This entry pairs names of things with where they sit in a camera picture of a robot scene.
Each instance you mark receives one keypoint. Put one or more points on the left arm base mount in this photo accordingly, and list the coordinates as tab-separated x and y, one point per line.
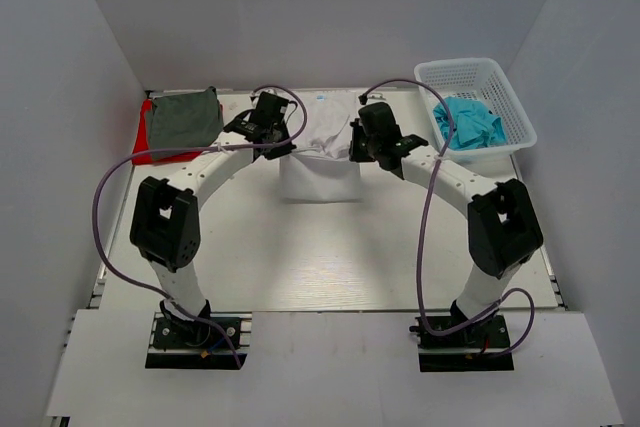
174	346

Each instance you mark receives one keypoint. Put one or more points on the white t shirt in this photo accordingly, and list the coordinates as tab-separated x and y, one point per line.
319	169

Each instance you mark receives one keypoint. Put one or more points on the blue t shirt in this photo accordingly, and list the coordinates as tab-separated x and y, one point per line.
469	125

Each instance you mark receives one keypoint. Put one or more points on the white plastic basket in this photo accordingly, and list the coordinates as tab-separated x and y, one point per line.
481	79

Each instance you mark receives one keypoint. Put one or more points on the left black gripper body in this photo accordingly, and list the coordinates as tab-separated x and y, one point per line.
281	133

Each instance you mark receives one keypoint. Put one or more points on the folded grey t shirt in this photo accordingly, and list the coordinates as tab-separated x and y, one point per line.
184	120

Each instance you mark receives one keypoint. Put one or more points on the folded red t shirt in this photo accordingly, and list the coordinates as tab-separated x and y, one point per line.
141	142

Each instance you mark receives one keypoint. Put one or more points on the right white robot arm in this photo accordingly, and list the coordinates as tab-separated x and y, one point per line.
502	227

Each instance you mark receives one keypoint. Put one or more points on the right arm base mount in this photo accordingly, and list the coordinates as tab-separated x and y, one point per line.
475	349

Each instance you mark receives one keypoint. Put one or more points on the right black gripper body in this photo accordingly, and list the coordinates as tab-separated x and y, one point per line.
364	148

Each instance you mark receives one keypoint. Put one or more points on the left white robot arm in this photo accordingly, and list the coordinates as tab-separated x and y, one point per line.
166	227

